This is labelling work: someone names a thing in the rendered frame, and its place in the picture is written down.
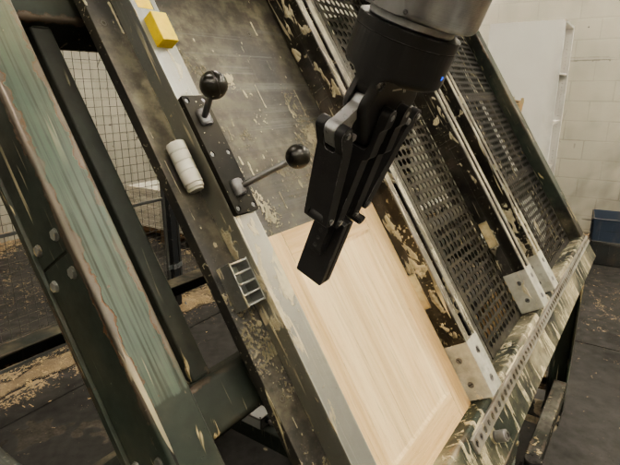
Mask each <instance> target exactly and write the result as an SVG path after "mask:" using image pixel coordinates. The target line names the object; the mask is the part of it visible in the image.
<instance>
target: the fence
mask: <svg viewBox="0 0 620 465"><path fill-rule="evenodd" d="M149 1H150V3H151V5H152V7H153V9H147V8H141V7H137V3H136V1H135V0H111V2H112V4H113V7H114V9H115V11H116V14H117V16H118V17H119V19H120V21H121V23H122V25H123V27H124V29H125V33H126V35H127V37H128V39H129V40H130V42H131V44H132V46H133V49H134V51H135V53H136V55H137V58H138V60H139V62H140V64H141V66H142V68H143V70H144V72H145V74H146V76H147V78H148V80H149V83H150V85H151V87H152V89H153V91H154V93H155V95H156V97H157V99H158V101H159V104H160V106H161V108H162V110H163V112H164V114H165V116H166V118H167V121H168V123H169V125H170V127H171V129H172V131H173V133H174V135H175V138H176V140H177V139H182V140H184V141H185V144H186V145H187V147H188V150H189V152H190V154H191V156H192V158H193V160H194V162H195V164H196V166H197V169H198V171H199V173H200V175H201V177H202V179H203V183H204V188H203V189H202V190H201V193H202V195H203V197H204V198H205V200H206V202H207V204H208V206H209V210H210V212H211V214H212V216H213V218H214V220H215V221H216V223H217V225H218V228H219V230H220V232H221V235H222V237H223V239H224V241H225V243H226V244H227V247H228V249H229V251H230V253H231V255H232V258H233V260H234V262H235V261H238V260H240V259H242V258H244V257H245V256H246V258H247V260H248V262H249V264H250V266H251V268H252V270H253V271H254V273H255V275H256V279H257V281H258V283H259V285H260V287H261V289H262V291H263V293H264V295H265V297H266V299H265V300H263V301H261V302H259V303H256V304H255V306H256V309H257V311H258V313H259V314H260V316H261V319H262V321H263V323H264V325H265V327H266V329H267V331H268V334H269V336H270V338H271V340H272V342H273V344H274V346H275V348H276V350H277V352H278V355H279V357H280V359H281V361H282V363H283V365H284V367H285V369H286V372H287V374H288V376H289V378H290V379H291V381H292V384H293V386H294V389H295V391H296V393H297V395H298V397H299V399H300V401H301V402H302V404H303V406H304V410H305V412H306V414H307V416H308V418H309V420H310V422H311V424H312V426H313V428H314V430H315V432H316V435H317V437H318V439H319V441H320V444H321V446H322V448H323V449H324V451H325V453H326V455H327V457H328V461H329V463H330V465H376V462H375V459H374V457H373V455H372V453H371V451H370V449H369V447H368V445H367V444H366V442H365V440H364V436H363V434H362V432H361V430H360V428H359V426H358V424H357V422H356V421H355V419H354V417H353V415H352V411H351V409H350V407H349V405H348V403H347V401H346V399H345V398H344V396H343V394H342V391H341V389H340V386H339V384H338V382H337V380H336V378H335V376H334V375H333V373H332V371H331V368H330V366H329V364H328V361H327V359H326V357H325V355H324V353H323V352H322V350H321V348H320V345H319V343H318V341H317V339H316V336H315V334H314V332H313V330H312V329H311V327H310V325H309V322H308V320H307V318H306V316H305V314H304V311H303V309H302V307H301V306H300V304H299V302H298V299H297V297H296V295H295V293H294V291H293V289H292V286H291V284H290V283H289V281H288V278H287V276H286V274H285V272H284V270H283V268H282V266H281V264H280V262H279V260H278V258H277V255H276V253H275V251H274V249H273V247H272V245H271V243H270V241H269V239H268V237H267V235H266V232H265V230H264V228H263V226H262V224H261V222H260V220H259V218H258V216H257V214H256V212H255V211H252V212H248V213H245V214H243V215H239V216H236V217H234V216H233V214H232V212H231V210H230V208H229V206H228V204H227V202H226V199H225V197H224V195H223V193H222V192H221V189H220V187H219V185H218V183H217V181H216V178H215V176H214V174H213V172H212V170H211V169H210V167H209V164H208V162H207V159H206V157H205V155H204V153H203V151H202V149H201V147H200V146H199V144H198V142H197V138H196V136H195V134H194V132H193V130H192V128H191V126H190V124H189V123H188V120H187V118H186V116H185V113H184V111H183V109H182V107H181V105H180V103H179V101H178V99H179V98H180V97H181V96H187V95H199V93H198V91H197V88H196V86H195V84H194V82H193V80H192V78H191V77H190V75H189V72H188V70H187V68H186V66H185V63H184V61H183V59H182V57H181V55H180V54H179V51H178V49H177V47H176V45H175V46H174V47H173V48H161V47H157V45H156V43H155V41H154V40H153V38H152V36H151V34H150V32H149V29H148V27H147V24H146V22H145V20H144V18H145V16H146V15H147V14H148V12H149V11H157V12H160V11H159V9H158V8H157V5H156V3H155V1H154V0H149Z"/></svg>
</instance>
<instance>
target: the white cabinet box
mask: <svg viewBox="0 0 620 465"><path fill-rule="evenodd" d="M574 30H575V27H574V26H573V25H572V24H571V23H570V22H569V21H568V20H567V19H555V20H540V21H526V22H511V23H497V24H490V31H489V41H488V49H489V51H490V53H491V55H492V57H493V58H494V60H495V63H496V65H497V67H498V68H499V70H500V72H501V74H502V76H503V78H504V80H505V82H506V84H507V86H508V88H509V90H510V92H511V93H512V95H513V97H514V99H515V101H516V103H517V105H518V107H519V109H520V111H521V113H522V115H523V117H524V119H525V120H526V122H527V124H528V126H529V128H530V130H531V132H532V134H533V136H534V138H535V140H536V142H537V144H538V146H539V147H540V149H541V151H542V154H543V156H544V158H545V159H546V161H547V163H548V165H549V167H550V169H551V171H552V172H553V174H554V170H555V164H556V156H557V150H558V143H559V137H560V130H561V123H562V116H563V110H564V103H565V96H566V84H567V77H568V70H569V64H570V56H571V50H572V43H573V37H574Z"/></svg>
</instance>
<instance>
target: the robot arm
mask: <svg viewBox="0 0 620 465"><path fill-rule="evenodd" d="M365 1H367V2H369V3H371V4H370V5H361V7H360V10H359V12H358V15H357V19H356V21H355V24H354V27H353V30H352V35H351V37H350V40H349V43H348V46H347V49H346V55H347V58H348V60H349V61H350V62H351V63H352V64H353V66H354V68H355V72H356V75H355V77H354V79H353V80H352V83H351V85H350V86H349V87H348V89H347V90H346V93H345V95H344V98H343V108H342V109H341V110H340V111H339V112H337V113H336V114H335V115H334V116H333V117H331V116H329V115H328V114H326V113H322V114H320V115H319V116H318V118H317V119H316V140H317V143H316V152H315V157H314V161H313V167H312V172H311V176H310V182H309V186H308V191H307V196H306V201H305V206H304V213H305V214H306V215H308V216H309V217H310V218H312V219H313V220H314V222H313V224H312V227H311V230H310V232H309V234H308V237H307V240H306V242H305V245H304V250H303V252H302V254H301V257H300V259H299V262H298V265H297V269H298V270H300V271H301V272H302V273H303V274H304V275H305V276H307V277H308V278H309V279H311V280H312V281H314V282H315V283H316V284H318V285H321V284H323V283H324V282H325V281H327V280H329V278H330V276H331V273H332V271H333V269H334V267H335V265H336V262H337V260H338V258H339V255H340V251H341V249H342V247H343V245H344V243H345V241H346V238H347V236H348V233H349V231H350V229H351V226H352V224H353V221H355V222H356V223H358V224H361V223H362V222H363V221H364V219H365V216H364V215H362V214H361V213H360V209H361V207H363V208H364V209H366V208H367V207H368V206H370V204H371V202H372V200H373V198H374V196H375V194H376V191H377V190H378V188H379V186H380V185H381V183H382V181H383V179H384V177H385V176H386V174H387V172H388V169H389V167H390V165H391V164H392V162H393V161H394V159H395V157H396V155H397V153H398V152H399V149H400V147H401V145H402V143H403V141H404V140H405V138H406V136H407V135H408V134H409V132H410V131H411V129H412V127H413V126H414V124H415V123H416V122H417V120H418V119H419V118H420V116H421V112H422V111H421V110H420V109H418V108H416V107H414V106H412V104H413V102H414V100H415V98H416V94H417V92H434V91H436V90H438V89H440V88H441V86H442V85H443V82H444V80H445V78H446V76H447V72H448V70H449V69H450V67H451V65H452V62H453V60H454V58H455V56H456V54H457V52H458V49H459V47H460V45H461V42H460V41H459V40H458V39H457V38H456V37H455V35H459V36H466V37H468V36H472V35H474V34H475V33H476V32H477V31H478V30H479V28H480V27H481V25H482V22H483V19H484V17H485V15H486V13H487V11H488V9H489V6H490V5H491V3H492V1H493V0H365ZM351 220H352V221H351Z"/></svg>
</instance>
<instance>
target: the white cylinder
mask: <svg viewBox="0 0 620 465"><path fill-rule="evenodd" d="M166 149H167V152H168V154H169V156H170V158H171V160H172V162H173V165H174V167H175V170H176V171H177V173H178V175H180V176H179V177H180V179H181V181H182V183H183V186H184V188H185V189H186V191H187V193H190V194H195V193H197V192H199V191H201V190H202V189H203V188H204V183H203V179H202V177H201V175H200V173H199V171H198V169H197V166H196V164H195V162H194V160H193V158H192V156H191V154H190V152H189V150H188V147H187V145H186V144H185V141H184V140H182V139H177V140H175V141H172V142H170V143H169V144H168V145H167V146H166Z"/></svg>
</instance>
